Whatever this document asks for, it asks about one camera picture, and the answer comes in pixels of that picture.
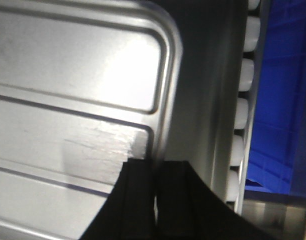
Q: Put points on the blue bin lower shelf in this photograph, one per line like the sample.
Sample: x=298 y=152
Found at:
x=277 y=157

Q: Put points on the roller track centre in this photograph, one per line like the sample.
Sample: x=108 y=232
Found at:
x=245 y=104

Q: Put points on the silver metal tray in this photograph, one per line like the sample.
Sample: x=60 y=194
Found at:
x=84 y=86

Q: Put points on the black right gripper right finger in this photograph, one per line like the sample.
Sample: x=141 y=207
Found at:
x=189 y=210

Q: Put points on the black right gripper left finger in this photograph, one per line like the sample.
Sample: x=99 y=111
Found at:
x=128 y=212

